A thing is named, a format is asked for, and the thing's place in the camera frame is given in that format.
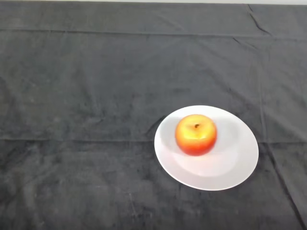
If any red and yellow apple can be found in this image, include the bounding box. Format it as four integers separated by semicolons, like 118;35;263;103
175;114;218;157

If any white round plate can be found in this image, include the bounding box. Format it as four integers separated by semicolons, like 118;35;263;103
154;105;260;191

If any black table cloth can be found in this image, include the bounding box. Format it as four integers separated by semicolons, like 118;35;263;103
0;2;307;230

